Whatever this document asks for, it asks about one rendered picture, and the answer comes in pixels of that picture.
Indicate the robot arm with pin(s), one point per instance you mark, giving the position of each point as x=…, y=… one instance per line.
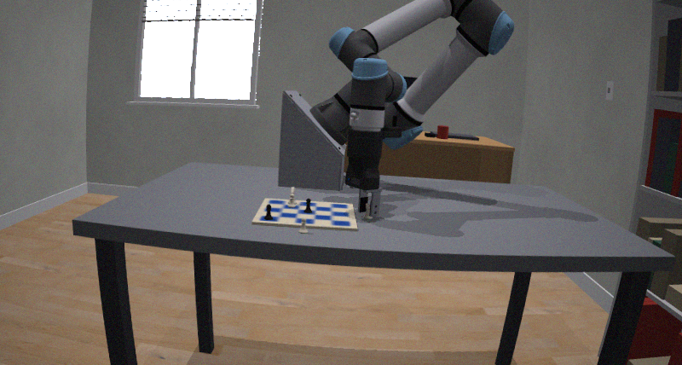
x=484, y=29

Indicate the blue and cream chessboard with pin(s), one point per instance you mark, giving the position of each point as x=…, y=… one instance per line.
x=325, y=215

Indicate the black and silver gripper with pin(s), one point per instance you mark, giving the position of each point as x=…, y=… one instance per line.
x=364, y=152

